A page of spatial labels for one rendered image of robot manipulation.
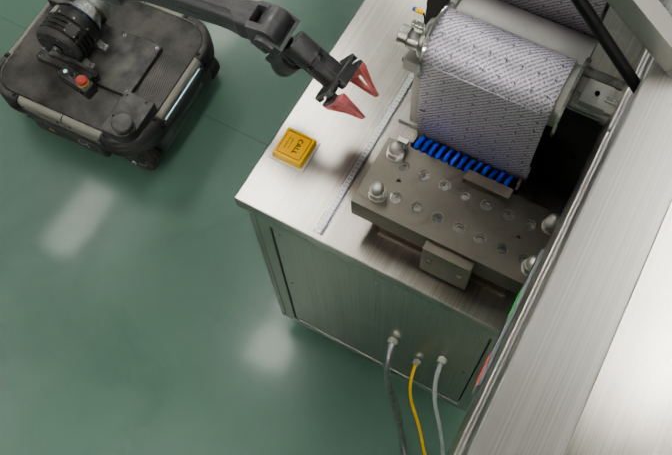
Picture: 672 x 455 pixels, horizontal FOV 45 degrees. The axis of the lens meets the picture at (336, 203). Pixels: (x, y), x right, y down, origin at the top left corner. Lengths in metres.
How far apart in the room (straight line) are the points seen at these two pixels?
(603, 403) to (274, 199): 0.89
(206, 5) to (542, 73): 0.66
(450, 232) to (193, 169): 1.44
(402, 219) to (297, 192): 0.28
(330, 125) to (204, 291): 1.01
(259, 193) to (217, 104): 1.23
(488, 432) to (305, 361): 1.74
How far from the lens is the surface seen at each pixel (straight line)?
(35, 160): 2.99
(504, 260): 1.53
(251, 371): 2.53
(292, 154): 1.73
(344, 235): 1.67
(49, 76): 2.85
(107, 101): 2.73
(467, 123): 1.52
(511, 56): 1.40
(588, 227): 0.89
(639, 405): 1.07
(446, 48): 1.41
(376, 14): 1.95
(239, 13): 1.60
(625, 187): 0.92
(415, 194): 1.57
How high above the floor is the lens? 2.44
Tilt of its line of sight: 65 degrees down
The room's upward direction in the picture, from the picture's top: 5 degrees counter-clockwise
